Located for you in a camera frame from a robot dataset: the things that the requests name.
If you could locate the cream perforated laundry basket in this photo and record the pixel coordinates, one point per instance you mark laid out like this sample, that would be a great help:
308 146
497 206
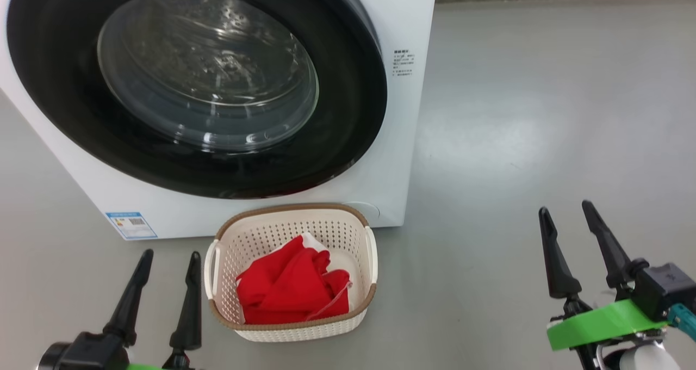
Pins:
283 329

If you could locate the red basketball jersey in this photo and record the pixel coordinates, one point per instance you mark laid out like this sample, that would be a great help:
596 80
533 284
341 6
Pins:
288 288

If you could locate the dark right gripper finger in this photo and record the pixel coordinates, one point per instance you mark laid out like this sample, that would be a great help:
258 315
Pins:
557 266
609 250

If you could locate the black round glass door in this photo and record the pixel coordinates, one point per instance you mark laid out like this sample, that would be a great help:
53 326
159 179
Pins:
54 87

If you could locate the small printed text label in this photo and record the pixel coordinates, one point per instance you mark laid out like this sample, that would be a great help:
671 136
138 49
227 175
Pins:
404 62

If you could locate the white washing machine body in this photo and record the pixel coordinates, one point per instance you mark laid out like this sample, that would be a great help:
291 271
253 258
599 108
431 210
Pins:
402 141

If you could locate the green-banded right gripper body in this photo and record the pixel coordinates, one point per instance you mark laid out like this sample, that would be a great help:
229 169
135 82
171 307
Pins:
598 324

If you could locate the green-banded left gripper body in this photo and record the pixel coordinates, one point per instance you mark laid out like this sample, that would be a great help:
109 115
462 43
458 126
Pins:
179 363

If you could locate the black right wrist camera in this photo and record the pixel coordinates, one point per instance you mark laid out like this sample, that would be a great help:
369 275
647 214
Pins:
660 291

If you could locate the blue energy label sticker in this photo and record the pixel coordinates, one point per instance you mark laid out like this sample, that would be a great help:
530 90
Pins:
130 226

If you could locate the white round filter cap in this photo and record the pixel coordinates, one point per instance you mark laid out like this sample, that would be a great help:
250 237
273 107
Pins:
367 209

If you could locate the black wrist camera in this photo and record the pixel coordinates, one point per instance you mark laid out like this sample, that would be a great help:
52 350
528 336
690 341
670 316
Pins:
87 353
660 291

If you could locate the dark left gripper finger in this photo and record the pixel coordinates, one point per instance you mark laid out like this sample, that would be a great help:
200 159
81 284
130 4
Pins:
130 304
190 310

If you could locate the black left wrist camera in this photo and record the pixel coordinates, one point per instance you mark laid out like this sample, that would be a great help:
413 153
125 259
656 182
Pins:
87 353

